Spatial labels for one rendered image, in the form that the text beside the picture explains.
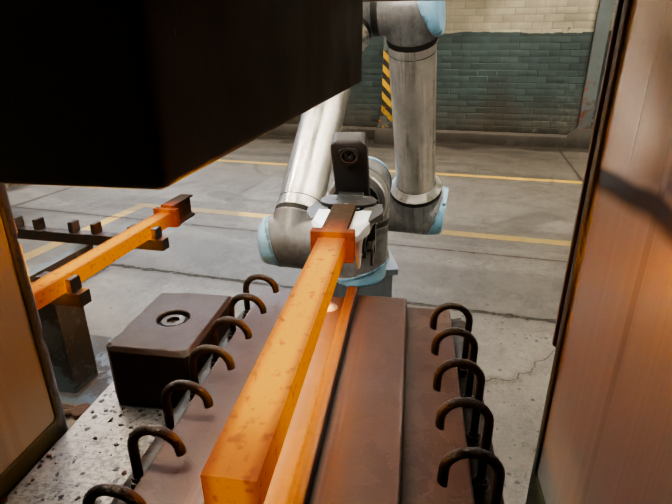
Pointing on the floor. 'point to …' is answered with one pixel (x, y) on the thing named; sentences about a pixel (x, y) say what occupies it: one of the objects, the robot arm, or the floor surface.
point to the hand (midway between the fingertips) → (335, 233)
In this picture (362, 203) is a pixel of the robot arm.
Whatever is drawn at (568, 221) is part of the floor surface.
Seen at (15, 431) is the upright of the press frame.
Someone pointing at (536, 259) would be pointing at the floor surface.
